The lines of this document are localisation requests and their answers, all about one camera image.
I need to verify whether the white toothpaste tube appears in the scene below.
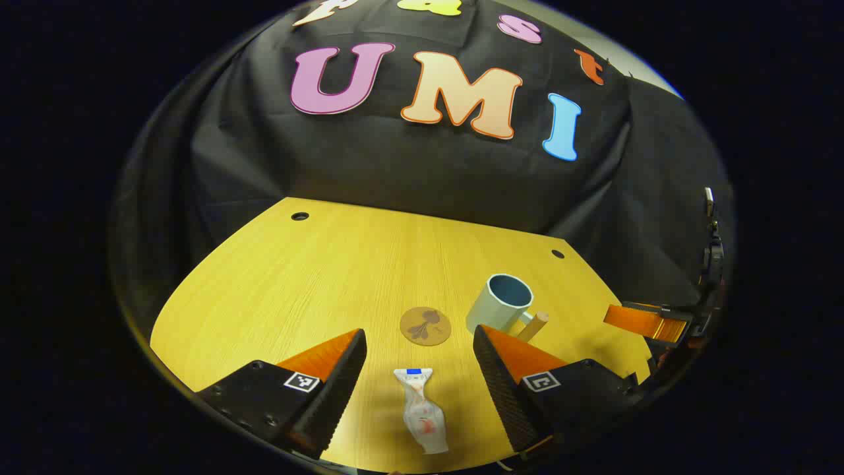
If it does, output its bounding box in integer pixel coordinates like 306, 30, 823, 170
394, 367, 450, 455

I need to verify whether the pale green cup wooden handle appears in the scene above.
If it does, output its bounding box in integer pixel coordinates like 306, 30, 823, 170
466, 274, 550, 344

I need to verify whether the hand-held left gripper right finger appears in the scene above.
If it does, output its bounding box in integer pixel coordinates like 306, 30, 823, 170
472, 324, 640, 456

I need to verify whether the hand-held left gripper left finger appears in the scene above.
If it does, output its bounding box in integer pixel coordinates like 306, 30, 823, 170
196, 328, 368, 460

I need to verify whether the wooden desktop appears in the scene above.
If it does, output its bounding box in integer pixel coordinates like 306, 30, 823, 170
150, 197, 660, 474

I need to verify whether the round cork coaster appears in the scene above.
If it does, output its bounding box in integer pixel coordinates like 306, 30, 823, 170
400, 307, 452, 347

